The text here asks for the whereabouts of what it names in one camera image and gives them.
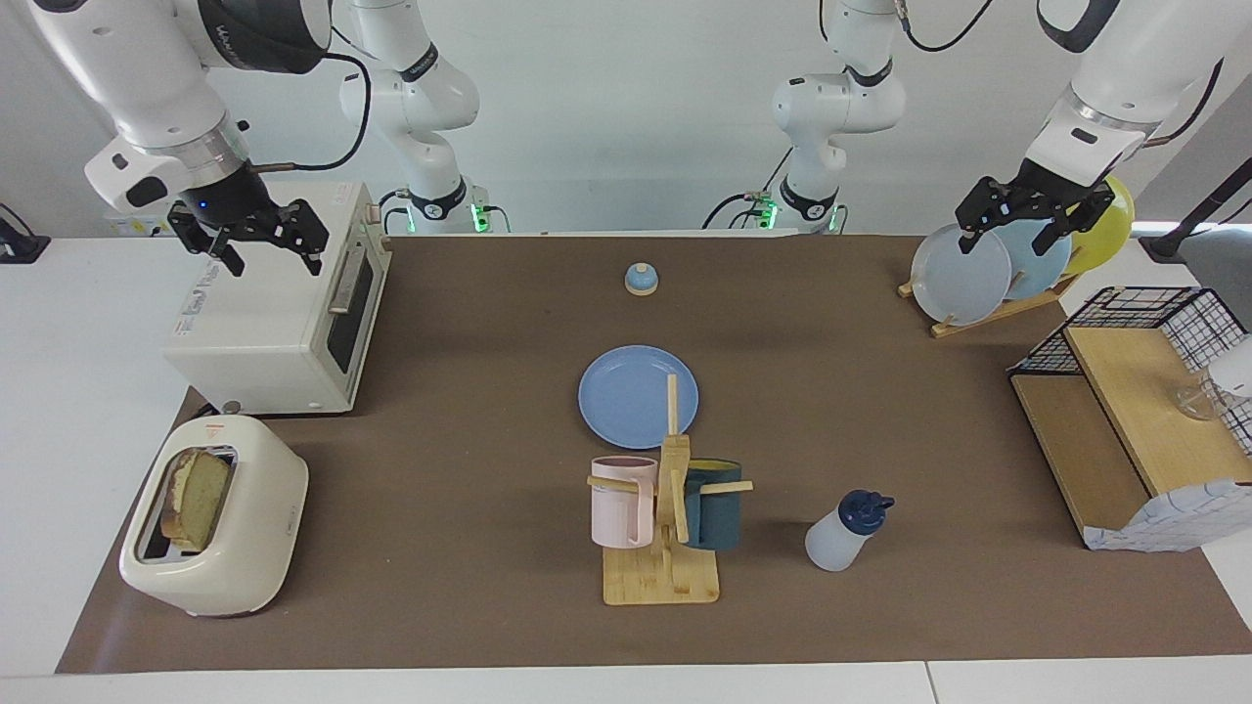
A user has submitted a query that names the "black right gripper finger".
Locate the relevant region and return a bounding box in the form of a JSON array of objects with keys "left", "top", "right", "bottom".
[
  {"left": 168, "top": 200, "right": 246, "bottom": 278},
  {"left": 260, "top": 198, "right": 330, "bottom": 277}
]

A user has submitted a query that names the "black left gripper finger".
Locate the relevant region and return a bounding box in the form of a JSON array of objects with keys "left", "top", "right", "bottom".
[
  {"left": 1038, "top": 184, "right": 1117, "bottom": 258},
  {"left": 956, "top": 176, "right": 1019, "bottom": 256}
]

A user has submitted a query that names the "toasted bread slice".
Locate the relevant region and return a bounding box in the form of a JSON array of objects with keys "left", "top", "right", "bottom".
[{"left": 159, "top": 448, "right": 234, "bottom": 552}]

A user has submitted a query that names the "seasoning bottle with blue cap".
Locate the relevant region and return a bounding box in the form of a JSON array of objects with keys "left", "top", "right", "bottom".
[{"left": 804, "top": 489, "right": 896, "bottom": 573}]

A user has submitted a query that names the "yellow round plate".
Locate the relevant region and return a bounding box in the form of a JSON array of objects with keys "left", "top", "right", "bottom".
[{"left": 1061, "top": 174, "right": 1137, "bottom": 277}]

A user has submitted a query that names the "light blue round plate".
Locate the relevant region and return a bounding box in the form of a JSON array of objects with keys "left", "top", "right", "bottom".
[{"left": 978, "top": 210, "right": 1074, "bottom": 301}]

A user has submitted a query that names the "grey round plate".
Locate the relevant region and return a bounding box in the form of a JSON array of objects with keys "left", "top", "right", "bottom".
[{"left": 910, "top": 222, "right": 1013, "bottom": 327}]

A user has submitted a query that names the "wooden plate rack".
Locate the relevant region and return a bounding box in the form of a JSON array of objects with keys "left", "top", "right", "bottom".
[{"left": 898, "top": 272, "right": 1082, "bottom": 339}]

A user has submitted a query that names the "white power strip box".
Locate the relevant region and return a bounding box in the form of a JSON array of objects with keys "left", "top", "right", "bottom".
[{"left": 103, "top": 210, "right": 197, "bottom": 239}]

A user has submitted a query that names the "white toaster oven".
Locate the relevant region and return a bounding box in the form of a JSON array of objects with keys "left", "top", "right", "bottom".
[{"left": 161, "top": 180, "right": 394, "bottom": 416}]

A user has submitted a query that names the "grey chair back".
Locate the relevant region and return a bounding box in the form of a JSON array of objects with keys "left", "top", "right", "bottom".
[{"left": 1179, "top": 227, "right": 1252, "bottom": 326}]

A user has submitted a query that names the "wooden shelf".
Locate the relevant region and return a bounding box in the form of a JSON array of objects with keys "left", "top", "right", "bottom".
[{"left": 1007, "top": 286, "right": 1252, "bottom": 553}]

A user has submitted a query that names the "clear glass cup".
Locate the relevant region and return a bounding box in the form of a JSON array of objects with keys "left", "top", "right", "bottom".
[{"left": 1174, "top": 376, "right": 1233, "bottom": 422}]

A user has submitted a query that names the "brown table mat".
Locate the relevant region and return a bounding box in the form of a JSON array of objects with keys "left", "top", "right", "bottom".
[{"left": 56, "top": 235, "right": 1252, "bottom": 676}]

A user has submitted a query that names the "cream two-slot toaster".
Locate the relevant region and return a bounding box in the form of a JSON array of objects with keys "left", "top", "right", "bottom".
[{"left": 118, "top": 414, "right": 310, "bottom": 619}]

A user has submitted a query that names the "white blue-grid cloth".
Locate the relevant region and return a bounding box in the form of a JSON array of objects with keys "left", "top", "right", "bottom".
[{"left": 1083, "top": 479, "right": 1252, "bottom": 553}]

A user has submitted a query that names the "dark teal mug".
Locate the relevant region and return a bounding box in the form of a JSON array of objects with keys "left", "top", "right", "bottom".
[{"left": 682, "top": 459, "right": 744, "bottom": 551}]

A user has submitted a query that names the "pink ribbed mug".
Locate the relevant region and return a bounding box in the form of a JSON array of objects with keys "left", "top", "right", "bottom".
[{"left": 590, "top": 456, "right": 658, "bottom": 550}]

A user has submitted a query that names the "wooden mug tree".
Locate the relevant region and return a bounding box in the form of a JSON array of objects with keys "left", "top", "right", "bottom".
[{"left": 587, "top": 374, "right": 755, "bottom": 607}]

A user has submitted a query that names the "black right base cable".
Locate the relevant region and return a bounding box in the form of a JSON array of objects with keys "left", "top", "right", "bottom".
[{"left": 377, "top": 189, "right": 512, "bottom": 236}]

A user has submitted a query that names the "black base cable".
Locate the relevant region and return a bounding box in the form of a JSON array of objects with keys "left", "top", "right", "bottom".
[
  {"left": 702, "top": 147, "right": 795, "bottom": 232},
  {"left": 377, "top": 189, "right": 512, "bottom": 236}
]

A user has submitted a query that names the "black camera stand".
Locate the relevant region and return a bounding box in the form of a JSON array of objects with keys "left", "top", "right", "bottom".
[{"left": 1140, "top": 156, "right": 1252, "bottom": 263}]

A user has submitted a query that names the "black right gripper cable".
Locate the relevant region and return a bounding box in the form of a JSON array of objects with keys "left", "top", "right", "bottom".
[{"left": 245, "top": 49, "right": 374, "bottom": 177}]

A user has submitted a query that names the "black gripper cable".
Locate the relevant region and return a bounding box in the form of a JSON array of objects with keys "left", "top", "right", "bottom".
[
  {"left": 1142, "top": 59, "right": 1226, "bottom": 150},
  {"left": 245, "top": 49, "right": 374, "bottom": 177}
]

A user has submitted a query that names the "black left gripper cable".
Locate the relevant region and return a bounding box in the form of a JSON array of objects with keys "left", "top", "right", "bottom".
[{"left": 1142, "top": 59, "right": 1226, "bottom": 150}]

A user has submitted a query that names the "black wire basket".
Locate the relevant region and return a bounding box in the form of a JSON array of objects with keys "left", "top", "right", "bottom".
[{"left": 1007, "top": 286, "right": 1252, "bottom": 456}]

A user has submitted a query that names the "black clamp mount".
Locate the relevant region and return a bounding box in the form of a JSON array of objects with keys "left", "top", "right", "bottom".
[{"left": 0, "top": 203, "right": 52, "bottom": 265}]

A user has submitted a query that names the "black left base cable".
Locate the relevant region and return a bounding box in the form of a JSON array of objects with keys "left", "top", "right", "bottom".
[{"left": 702, "top": 147, "right": 795, "bottom": 232}]

